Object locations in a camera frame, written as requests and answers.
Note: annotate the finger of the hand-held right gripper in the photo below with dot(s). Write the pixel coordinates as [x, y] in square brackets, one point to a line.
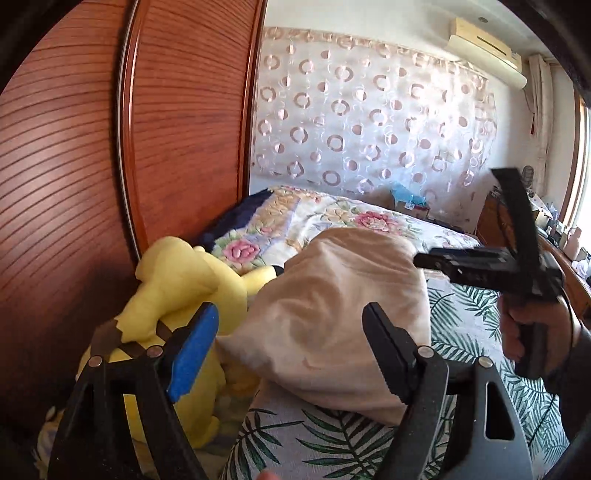
[519, 230]
[461, 267]

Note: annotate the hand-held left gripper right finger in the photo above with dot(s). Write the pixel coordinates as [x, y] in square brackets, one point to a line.
[383, 337]

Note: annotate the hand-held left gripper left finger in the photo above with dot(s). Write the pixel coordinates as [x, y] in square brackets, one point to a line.
[194, 350]

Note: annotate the beige printed t-shirt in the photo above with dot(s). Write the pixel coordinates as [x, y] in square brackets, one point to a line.
[332, 314]

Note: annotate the person's right forearm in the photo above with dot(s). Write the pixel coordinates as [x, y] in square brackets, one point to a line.
[575, 392]

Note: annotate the person's right hand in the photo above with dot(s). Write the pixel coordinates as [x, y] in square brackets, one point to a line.
[561, 327]

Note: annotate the person's left hand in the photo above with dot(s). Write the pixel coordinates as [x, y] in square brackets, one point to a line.
[267, 475]

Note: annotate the open cardboard box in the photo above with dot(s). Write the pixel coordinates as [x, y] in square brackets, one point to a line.
[541, 208]

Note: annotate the wooden cabinet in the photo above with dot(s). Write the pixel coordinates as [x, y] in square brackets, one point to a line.
[489, 221]

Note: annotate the grey oval object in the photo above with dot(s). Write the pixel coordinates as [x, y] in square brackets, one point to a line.
[528, 177]

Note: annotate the leaf print bed sheet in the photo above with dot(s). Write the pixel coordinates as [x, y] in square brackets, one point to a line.
[466, 323]

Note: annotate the white bottle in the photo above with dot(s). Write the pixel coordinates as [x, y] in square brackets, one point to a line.
[574, 242]

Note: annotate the cardboard box with blue contents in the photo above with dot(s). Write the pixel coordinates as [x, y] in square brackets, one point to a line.
[415, 210]

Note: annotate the yellow plush toy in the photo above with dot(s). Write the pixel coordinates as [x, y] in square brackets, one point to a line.
[175, 277]

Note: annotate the floral quilt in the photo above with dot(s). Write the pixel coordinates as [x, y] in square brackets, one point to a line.
[360, 219]

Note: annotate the white window curtain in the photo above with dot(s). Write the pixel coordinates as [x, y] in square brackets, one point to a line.
[545, 115]

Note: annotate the circle patterned sheer curtain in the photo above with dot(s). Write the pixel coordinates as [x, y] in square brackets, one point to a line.
[369, 115]

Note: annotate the wooden wardrobe sliding doors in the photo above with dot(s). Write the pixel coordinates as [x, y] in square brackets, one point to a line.
[175, 115]

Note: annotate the wall air conditioner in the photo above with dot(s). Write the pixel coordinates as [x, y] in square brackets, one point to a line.
[489, 62]

